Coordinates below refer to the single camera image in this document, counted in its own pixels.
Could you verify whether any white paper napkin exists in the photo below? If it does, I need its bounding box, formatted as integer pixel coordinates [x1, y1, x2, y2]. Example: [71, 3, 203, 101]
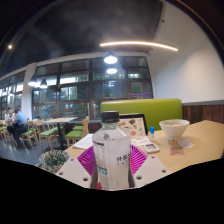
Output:
[176, 138, 195, 149]

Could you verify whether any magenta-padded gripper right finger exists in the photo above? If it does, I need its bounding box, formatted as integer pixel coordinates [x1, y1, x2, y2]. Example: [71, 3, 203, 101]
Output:
[129, 144, 172, 188]

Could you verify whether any white paper sheet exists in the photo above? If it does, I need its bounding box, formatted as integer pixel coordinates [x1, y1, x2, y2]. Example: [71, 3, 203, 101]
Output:
[72, 133, 95, 150]

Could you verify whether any small flat grey device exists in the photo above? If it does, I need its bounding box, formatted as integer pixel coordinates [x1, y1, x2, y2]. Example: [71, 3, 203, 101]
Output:
[143, 142, 161, 154]

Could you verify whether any dark speckled patterned mug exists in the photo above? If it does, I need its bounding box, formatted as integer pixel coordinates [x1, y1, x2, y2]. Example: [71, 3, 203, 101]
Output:
[35, 149, 71, 174]

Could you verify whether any person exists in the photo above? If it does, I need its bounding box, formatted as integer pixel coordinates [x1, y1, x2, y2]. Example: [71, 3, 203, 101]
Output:
[3, 107, 14, 123]
[6, 108, 29, 149]

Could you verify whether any white ceramic bowl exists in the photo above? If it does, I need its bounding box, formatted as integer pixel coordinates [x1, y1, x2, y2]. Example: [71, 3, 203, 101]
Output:
[158, 118, 191, 141]

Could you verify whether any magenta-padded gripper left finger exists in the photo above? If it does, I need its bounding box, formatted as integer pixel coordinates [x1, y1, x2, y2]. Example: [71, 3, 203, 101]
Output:
[55, 145, 98, 190]

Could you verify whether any large round pendant lamp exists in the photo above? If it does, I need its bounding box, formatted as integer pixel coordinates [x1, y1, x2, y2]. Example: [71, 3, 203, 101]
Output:
[103, 51, 119, 65]

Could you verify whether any long curved ceiling light strip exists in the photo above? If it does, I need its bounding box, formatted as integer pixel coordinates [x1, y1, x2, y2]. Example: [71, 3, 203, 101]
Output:
[99, 40, 179, 52]

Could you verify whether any small red printed paper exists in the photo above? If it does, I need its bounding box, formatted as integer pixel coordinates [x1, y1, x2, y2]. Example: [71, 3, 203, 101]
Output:
[169, 146, 185, 156]

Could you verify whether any green upholstered bench backrest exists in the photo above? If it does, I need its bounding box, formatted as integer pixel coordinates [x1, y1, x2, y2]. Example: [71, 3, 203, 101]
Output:
[100, 98, 184, 132]

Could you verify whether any black-framed menu tablet stand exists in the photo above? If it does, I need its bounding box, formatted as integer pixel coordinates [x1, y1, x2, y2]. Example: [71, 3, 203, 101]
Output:
[117, 113, 149, 147]

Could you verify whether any small white pendant lamp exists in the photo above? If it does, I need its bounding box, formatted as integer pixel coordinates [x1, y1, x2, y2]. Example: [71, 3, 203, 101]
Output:
[27, 77, 38, 88]
[39, 78, 49, 90]

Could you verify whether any large dark-framed window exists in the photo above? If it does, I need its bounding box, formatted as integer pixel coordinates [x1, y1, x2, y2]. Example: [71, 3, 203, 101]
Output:
[0, 55, 154, 123]

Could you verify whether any small blue-capped bottle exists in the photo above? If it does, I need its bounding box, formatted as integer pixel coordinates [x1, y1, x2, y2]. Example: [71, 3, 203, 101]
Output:
[149, 126, 156, 142]

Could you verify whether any group of green-seated wooden chairs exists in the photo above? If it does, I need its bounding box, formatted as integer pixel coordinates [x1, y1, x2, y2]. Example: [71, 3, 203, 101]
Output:
[0, 116, 90, 151]

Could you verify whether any clear black-capped drink bottle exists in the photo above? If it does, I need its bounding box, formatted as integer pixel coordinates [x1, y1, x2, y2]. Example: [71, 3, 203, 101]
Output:
[91, 110, 132, 191]

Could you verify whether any light wooden dining table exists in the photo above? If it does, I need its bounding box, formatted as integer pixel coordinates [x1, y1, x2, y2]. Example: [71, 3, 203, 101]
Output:
[43, 116, 79, 149]

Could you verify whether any flat round red coaster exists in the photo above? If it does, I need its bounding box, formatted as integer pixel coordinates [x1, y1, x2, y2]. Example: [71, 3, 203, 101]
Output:
[90, 180, 103, 191]

